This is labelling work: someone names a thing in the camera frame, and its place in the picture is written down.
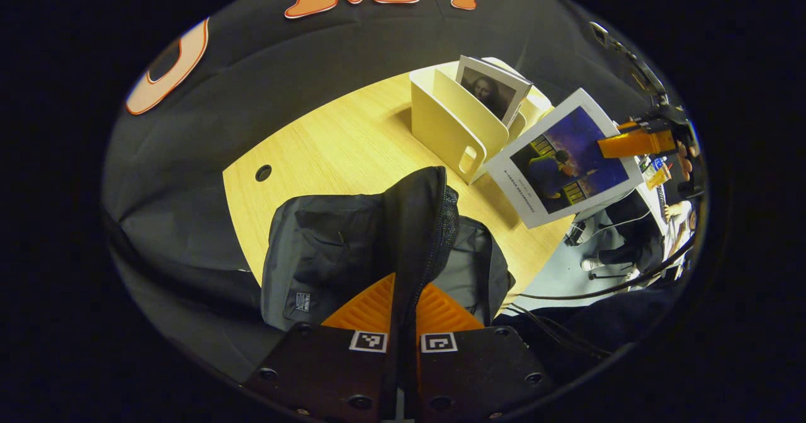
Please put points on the blue cover book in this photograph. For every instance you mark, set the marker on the blue cover book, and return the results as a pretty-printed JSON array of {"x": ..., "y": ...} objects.
[{"x": 567, "y": 158}]

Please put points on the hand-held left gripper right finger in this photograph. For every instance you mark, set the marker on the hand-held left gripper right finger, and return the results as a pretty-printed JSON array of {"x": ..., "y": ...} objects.
[{"x": 478, "y": 366}]

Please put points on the black schoolbag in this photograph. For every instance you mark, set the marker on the black schoolbag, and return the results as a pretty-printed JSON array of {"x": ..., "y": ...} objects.
[{"x": 327, "y": 247}]

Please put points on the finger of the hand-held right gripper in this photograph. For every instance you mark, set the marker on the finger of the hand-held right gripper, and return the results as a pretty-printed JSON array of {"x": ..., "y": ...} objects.
[{"x": 633, "y": 143}]

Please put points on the grey portrait cover book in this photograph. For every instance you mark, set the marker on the grey portrait cover book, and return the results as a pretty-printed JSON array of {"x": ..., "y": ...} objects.
[{"x": 491, "y": 89}]

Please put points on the white office desk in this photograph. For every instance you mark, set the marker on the white office desk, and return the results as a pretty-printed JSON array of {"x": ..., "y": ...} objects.
[{"x": 655, "y": 206}]

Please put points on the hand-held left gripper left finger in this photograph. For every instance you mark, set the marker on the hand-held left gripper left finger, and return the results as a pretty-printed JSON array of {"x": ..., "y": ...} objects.
[{"x": 315, "y": 366}]

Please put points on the white bookshelf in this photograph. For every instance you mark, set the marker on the white bookshelf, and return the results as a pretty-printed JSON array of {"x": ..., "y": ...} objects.
[{"x": 441, "y": 127}]

